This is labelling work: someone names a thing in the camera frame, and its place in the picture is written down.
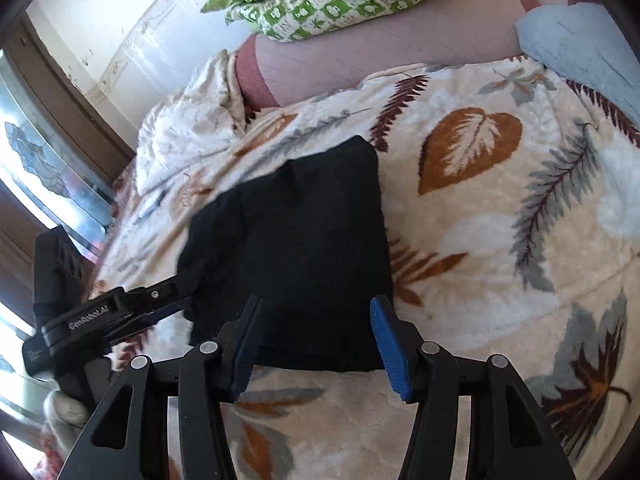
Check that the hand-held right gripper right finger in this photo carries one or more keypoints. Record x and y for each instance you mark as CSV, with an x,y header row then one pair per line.
x,y
392,355

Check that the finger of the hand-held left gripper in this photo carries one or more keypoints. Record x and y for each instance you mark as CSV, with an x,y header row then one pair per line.
x,y
165,290
150,321

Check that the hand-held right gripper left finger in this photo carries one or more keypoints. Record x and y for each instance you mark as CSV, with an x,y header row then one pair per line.
x,y
246,345

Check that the black pants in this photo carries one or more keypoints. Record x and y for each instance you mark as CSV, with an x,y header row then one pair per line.
x,y
310,245

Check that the person's left hand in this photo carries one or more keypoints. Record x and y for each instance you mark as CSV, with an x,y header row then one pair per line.
x,y
62,407

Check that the leaf print fleece blanket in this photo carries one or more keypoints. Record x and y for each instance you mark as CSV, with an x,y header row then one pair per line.
x,y
475,310

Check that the patterned glass door panel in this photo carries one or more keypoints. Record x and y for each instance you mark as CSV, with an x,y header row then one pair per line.
x,y
45,170

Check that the white floral pillow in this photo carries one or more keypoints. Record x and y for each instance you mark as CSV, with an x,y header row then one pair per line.
x,y
185,130

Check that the green white patterned quilt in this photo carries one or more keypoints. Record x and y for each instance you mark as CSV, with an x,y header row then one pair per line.
x,y
325,0

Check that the light blue pillow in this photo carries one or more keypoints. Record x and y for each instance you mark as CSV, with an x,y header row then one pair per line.
x,y
585,45

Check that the brown wooden door frame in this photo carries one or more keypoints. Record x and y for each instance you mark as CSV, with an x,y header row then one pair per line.
x,y
65,110

